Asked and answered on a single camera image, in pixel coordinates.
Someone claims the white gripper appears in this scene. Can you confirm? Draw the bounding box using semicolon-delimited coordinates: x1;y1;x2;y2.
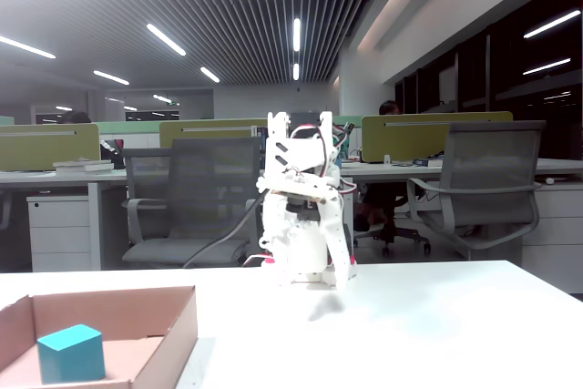
259;199;352;292

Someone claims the blue cube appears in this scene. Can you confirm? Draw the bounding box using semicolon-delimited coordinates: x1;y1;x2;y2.
36;323;107;384

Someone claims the brown cardboard box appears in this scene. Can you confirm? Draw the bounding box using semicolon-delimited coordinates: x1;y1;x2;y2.
0;284;199;389

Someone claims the black red clamp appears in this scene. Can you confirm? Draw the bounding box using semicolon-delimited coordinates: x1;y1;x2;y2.
341;223;357;267

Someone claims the black swivel chair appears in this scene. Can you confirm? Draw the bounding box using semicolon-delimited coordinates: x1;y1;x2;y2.
354;179;433;257

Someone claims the white office desk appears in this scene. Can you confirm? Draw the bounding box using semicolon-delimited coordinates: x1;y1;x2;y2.
0;169;129;271
339;159;583;249

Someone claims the grey mesh office chair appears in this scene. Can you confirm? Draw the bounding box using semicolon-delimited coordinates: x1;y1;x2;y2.
121;136;268;268
406;119;547;262

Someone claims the olive green desk divider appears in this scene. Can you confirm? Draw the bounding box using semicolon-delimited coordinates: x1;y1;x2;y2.
0;123;101;172
361;110;515;164
159;118;270;149

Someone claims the black bag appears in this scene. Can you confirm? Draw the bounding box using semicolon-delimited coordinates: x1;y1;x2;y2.
99;138;127;170

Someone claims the pale green desk divider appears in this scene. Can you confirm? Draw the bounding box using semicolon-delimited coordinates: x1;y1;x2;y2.
97;120;161;136

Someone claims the stack of books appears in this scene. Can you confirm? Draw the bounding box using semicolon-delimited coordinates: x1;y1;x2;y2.
52;158;115;176

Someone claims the white drawer cabinet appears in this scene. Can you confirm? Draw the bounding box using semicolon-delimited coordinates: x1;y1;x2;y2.
520;184;583;293
26;194;92;272

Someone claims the white wrist camera plate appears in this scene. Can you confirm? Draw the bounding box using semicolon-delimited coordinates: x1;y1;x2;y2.
257;178;342;205

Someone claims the red black servo wire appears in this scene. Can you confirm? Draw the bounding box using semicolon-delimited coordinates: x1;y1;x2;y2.
291;123;357;194

